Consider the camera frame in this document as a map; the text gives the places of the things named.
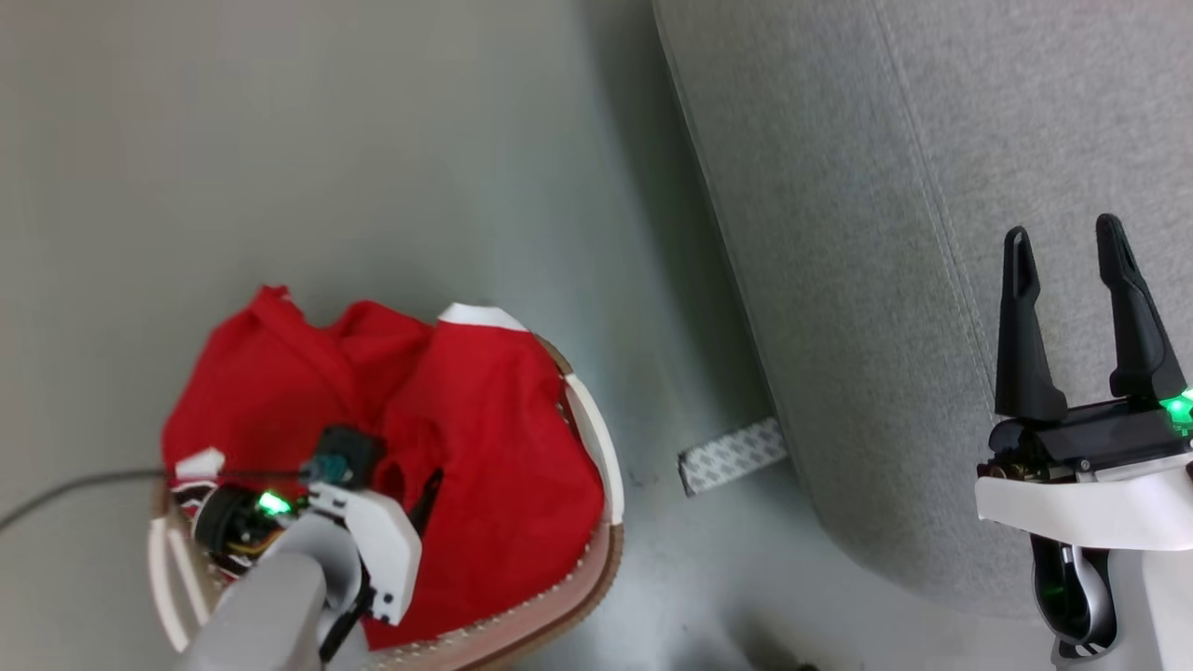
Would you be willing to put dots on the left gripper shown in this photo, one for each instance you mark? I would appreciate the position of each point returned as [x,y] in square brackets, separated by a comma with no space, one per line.
[377,540]

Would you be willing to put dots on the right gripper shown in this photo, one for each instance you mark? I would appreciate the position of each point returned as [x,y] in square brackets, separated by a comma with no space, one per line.
[1090,489]

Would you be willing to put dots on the red and white garment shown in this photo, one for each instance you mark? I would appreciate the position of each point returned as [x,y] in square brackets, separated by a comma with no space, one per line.
[485,447]

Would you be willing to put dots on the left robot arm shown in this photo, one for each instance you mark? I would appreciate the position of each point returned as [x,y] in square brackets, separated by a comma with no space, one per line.
[270,606]

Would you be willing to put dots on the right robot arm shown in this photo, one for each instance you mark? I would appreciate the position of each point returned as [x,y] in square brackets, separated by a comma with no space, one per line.
[1156,606]

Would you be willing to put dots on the white perforated laundry basket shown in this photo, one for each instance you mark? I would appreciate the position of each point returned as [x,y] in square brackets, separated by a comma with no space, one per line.
[594,433]

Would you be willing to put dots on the grey fabric sofa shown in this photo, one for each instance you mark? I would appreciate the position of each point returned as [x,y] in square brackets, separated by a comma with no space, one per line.
[885,233]

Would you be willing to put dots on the grey patterned tape strip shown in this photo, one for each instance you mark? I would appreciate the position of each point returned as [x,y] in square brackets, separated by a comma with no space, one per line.
[732,457]

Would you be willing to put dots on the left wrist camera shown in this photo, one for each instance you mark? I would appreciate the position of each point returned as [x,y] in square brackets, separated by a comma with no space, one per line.
[347,457]

